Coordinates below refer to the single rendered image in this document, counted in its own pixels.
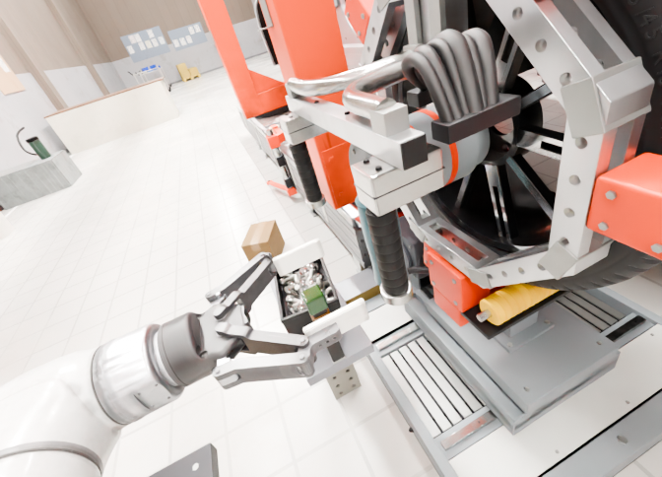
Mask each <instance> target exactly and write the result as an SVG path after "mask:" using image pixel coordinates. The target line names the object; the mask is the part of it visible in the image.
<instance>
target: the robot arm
mask: <svg viewBox="0 0 662 477"><path fill-rule="evenodd" d="M324 255H325V253H324V250H323V248H322V245H321V242H320V239H319V238H316V239H314V240H311V241H309V242H307V243H305V244H303V245H301V246H298V247H296V248H294V249H291V250H289V251H287V252H285V253H282V254H280V255H278V256H276V257H273V256H272V254H271V253H270V252H261V253H259V254H258V255H257V256H255V257H254V258H253V259H252V260H250V261H249V262H248V263H247V264H245V265H244V266H243V267H242V268H240V269H239V270H238V271H237V272H236V273H234V274H233V275H232V276H231V277H229V278H228V280H227V281H225V282H224V283H223V284H222V285H220V286H219V287H217V288H215V289H213V290H211V291H209V292H208V293H206V294H205V298H206V299H207V301H208V302H209V304H210V306H211V307H210V308H209V309H208V310H206V311H205V312H203V313H195V312H192V311H189V312H187V313H184V314H182V315H180V316H178V317H176V318H174V319H172V320H170V321H167V322H165V323H163V324H162V325H159V324H157V323H148V324H146V325H144V326H142V327H140V328H138V329H135V330H133V331H131V332H129V333H127V334H125V335H123V336H120V337H118V338H115V339H112V340H110V341H108V342H106V343H105V344H103V345H100V346H98V347H95V348H93V349H89V350H83V351H77V352H74V353H71V354H68V355H65V356H63V357H60V358H57V359H55V360H53V361H50V362H48V363H46V364H44V365H41V366H39V367H37V368H34V369H32V370H30V371H28V372H26V373H24V374H22V375H19V376H17V377H16V378H14V379H12V380H10V381H8V382H6V383H4V384H3V385H1V386H0V477H102V474H103V471H104V468H105V466H106V464H107V462H108V460H109V457H110V455H111V453H112V451H113V449H114V447H115V446H116V444H117V442H118V440H119V439H120V436H121V430H122V429H123V428H125V427H127V426H128V425H130V424H132V423H134V422H137V421H139V420H141V419H143V418H144V417H145V416H147V415H149V414H151V413H153V412H154V411H156V410H158V409H160V408H162V407H164V406H166V405H168V404H169V403H171V402H173V401H175V400H177V399H178V398H179V397H180V396H181V395H182V394H183V392H184V389H185V387H187V386H189V385H191V384H193V383H195V382H197V381H199V380H201V379H203V378H205V377H207V376H209V375H212V376H213V377H214V378H215V380H216V381H217V382H218V383H219V384H220V386H221V387H222V388H223V389H225V390H227V389H230V388H233V387H235V386H237V385H240V384H242V383H244V382H254V381H266V380H278V379H291V378H303V377H311V376H313V375H314V373H315V368H314V363H315V362H316V360H317V356H316V353H317V352H319V351H321V350H323V349H325V348H327V347H328V346H330V345H332V344H334V343H336V342H338V341H339V340H340V339H341V338H342V337H343V336H342V334H343V333H345V332H347V331H348V330H350V329H352V328H354V327H356V326H358V325H360V324H362V323H364V322H365V321H367V320H369V315H368V312H367V308H366V305H365V302H364V299H362V298H360V299H358V300H356V301H354V302H352V303H350V304H348V305H346V306H345V307H342V308H340V309H338V310H336V311H334V312H332V313H330V314H328V315H326V316H324V317H322V318H320V319H318V320H316V321H314V322H312V323H310V324H309V325H308V326H306V327H304V328H303V332H304V334H305V335H297V334H289V333H280V332H271V331H263V330H254V329H253V327H252V325H251V324H250V323H251V317H250V314H249V313H250V312H251V310H252V305H253V304H254V302H255V301H256V300H257V299H258V297H259V296H260V295H261V294H262V292H263V291H264V290H265V289H266V287H267V286H268V285H269V284H270V282H271V281H272V280H273V279H274V277H275V276H276V275H277V273H279V275H280V276H284V275H286V274H288V273H290V272H292V271H294V270H296V269H298V268H300V267H302V266H304V265H306V264H308V263H310V262H312V261H314V260H316V259H318V258H320V257H323V256H324ZM260 262H261V264H259V263H260ZM236 303H237V304H236ZM238 353H245V354H252V355H256V354H257V353H262V354H269V355H268V356H258V357H248V358H239V359H234V358H235V357H236V356H237V355H238Z"/></svg>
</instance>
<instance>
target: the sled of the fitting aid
mask: <svg viewBox="0 0 662 477"><path fill-rule="evenodd" d="M432 298H434V292H433V285H432V284H431V283H429V284H428V285H426V286H424V287H422V288H420V289H419V290H417V291H415V292H413V297H412V298H411V300H410V301H409V302H408V303H406V304H404V307H405V312H406V313H408V314H409V315H410V317H411V318H412V319H413V320H414V321H415V322H416V324H417V325H418V326H419V327H420V328H421V329H422V330H423V332H424V333H425V334H426V335H427V336H428V338H429V340H430V341H431V342H432V343H433V344H434V345H435V347H436V348H437V349H438V350H439V351H440V352H441V354H442V355H443V356H444V357H445V358H446V359H447V361H448V362H449V363H450V364H451V365H452V366H453V367H454V369H455V370H456V371H458V372H459V373H460V375H461V376H462V377H463V378H464V379H465V380H466V382H467V383H468V384H469V385H470V386H471V387H472V388H473V390H474V391H475V392H476V393H477V394H478V395H479V397H480V398H481V399H482V400H483V401H484V402H485V403H486V405H487V406H488V407H489V408H490V409H491V410H492V412H493V413H494V414H495V415H496V416H497V418H498V419H499V420H500V421H501V422H502V423H503V424H504V426H505V427H506V428H507V429H508V430H509V431H510V433H511V434H512V435H513V436H514V435H515V434H517V433H518V432H520V431H521V430H523V429H524V428H526V427H527V426H529V425H530V424H532V423H533V422H535V421H536V420H538V419H539V418H541V417H542V416H544V415H545V414H547V413H548V412H550V411H551V410H553V409H554V408H556V407H557V406H559V405H560V404H562V403H563V402H565V401H566V400H568V399H569V398H570V397H571V396H573V395H574V394H576V393H577V392H579V391H580V390H582V389H583V388H585V387H586V386H588V385H589V384H591V383H592V382H594V381H595V380H597V379H598V378H600V377H601V376H603V375H605V374H606V373H608V372H609V371H611V370H612V369H614V368H615V366H616V363H617V360H618V358H619V355H620V354H621V352H620V351H619V350H618V353H617V355H616V357H615V358H613V359H612V360H610V361H608V362H607V363H605V364H604V365H602V366H601V367H599V368H598V369H596V370H595V371H593V372H592V373H590V374H589V375H587V376H585V377H584V378H582V379H581V380H579V381H578V382H576V383H575V384H573V385H572V386H570V387H569V388H567V389H566V390H564V391H563V392H561V393H560V394H558V395H556V396H555V397H553V398H552V399H550V400H549V401H547V402H546V403H544V404H543V405H541V406H540V407H538V408H537V409H535V410H534V411H532V412H531V413H529V414H525V413H524V412H523V411H522V410H521V408H520V407H519V406H518V405H517V404H516V403H515V402H514V401H513V400H512V399H511V398H510V397H509V396H508V395H507V394H506V393H505V392H504V391H503V390H502V389H501V387H500V386H499V385H498V384H497V383H496V382H495V381H494V380H493V379H492V378H491V377H490V376H489V375H488V374H487V373H486V372H485V371H484V370H483V369H482V367H481V366H480V365H479V364H478V363H477V362H476V361H475V360H474V359H473V358H472V357H471V356H470V355H469V354H468V353H467V352H466V351H465V350H464V349H463V348H462V346H461V345H460V344H459V343H458V342H457V341H456V340H455V339H454V338H453V337H452V336H451V335H450V334H449V333H448V332H447V331H446V330H445V329H444V328H443V327H442V325H441V324H440V323H439V322H438V321H437V320H436V319H435V318H434V317H433V316H432V315H431V314H430V313H429V312H428V311H427V304H426V301H428V300H430V299H432Z"/></svg>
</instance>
